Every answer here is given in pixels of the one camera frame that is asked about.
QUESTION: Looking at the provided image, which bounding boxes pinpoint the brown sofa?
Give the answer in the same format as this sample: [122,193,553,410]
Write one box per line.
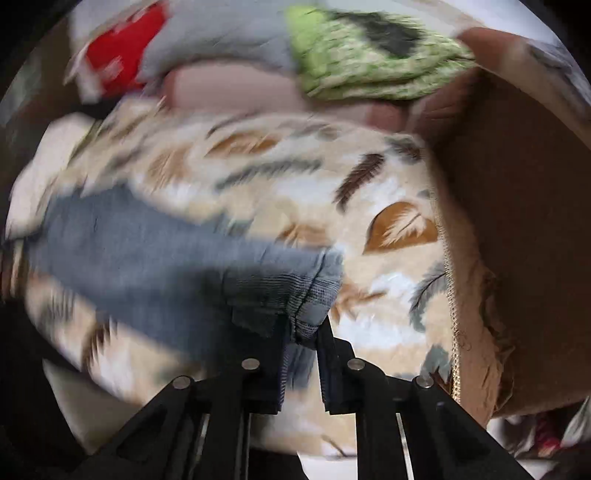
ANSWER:
[406,27,591,418]

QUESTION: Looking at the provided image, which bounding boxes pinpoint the pink cushion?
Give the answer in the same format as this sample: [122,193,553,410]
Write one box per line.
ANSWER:
[161,64,409,134]

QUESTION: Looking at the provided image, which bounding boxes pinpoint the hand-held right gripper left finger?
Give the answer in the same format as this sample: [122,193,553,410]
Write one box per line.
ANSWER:
[71,316,291,480]

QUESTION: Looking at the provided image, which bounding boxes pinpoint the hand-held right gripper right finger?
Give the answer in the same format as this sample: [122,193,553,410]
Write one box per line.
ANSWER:
[316,318,532,480]

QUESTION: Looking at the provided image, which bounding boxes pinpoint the red patterned cloth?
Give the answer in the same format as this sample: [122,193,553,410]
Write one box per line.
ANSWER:
[488,406,591,462]

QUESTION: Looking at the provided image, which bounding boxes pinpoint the grey-blue denim pants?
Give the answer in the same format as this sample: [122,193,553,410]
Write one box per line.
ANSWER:
[21,184,346,403]

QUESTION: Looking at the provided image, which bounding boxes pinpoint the green knitted cloth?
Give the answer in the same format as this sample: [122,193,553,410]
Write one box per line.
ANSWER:
[284,4,477,103]

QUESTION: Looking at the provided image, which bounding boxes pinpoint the beige leaf-print blanket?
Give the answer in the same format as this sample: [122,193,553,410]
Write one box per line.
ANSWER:
[6,99,513,462]

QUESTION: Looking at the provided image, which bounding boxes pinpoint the red and white box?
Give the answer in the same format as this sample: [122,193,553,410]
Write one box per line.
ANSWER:
[67,4,171,101]

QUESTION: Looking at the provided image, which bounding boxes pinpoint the grey cloth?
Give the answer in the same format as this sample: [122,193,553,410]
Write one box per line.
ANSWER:
[137,0,303,83]

